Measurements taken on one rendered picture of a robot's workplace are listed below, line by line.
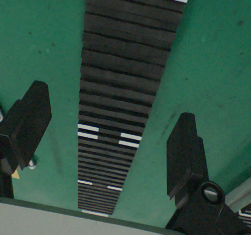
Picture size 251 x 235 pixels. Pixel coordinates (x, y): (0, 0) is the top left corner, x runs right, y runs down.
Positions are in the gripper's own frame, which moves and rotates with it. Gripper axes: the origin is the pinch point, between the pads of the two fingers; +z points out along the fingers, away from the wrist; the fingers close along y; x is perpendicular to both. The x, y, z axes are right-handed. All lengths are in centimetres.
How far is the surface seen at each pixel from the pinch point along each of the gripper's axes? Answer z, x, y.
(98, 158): 2.7, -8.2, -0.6
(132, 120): 2.5, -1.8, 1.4
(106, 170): 2.7, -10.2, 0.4
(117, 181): 2.7, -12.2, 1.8
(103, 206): 2.6, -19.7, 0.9
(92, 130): 2.7, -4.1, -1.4
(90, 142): 2.4, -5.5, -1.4
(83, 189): 2.6, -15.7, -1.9
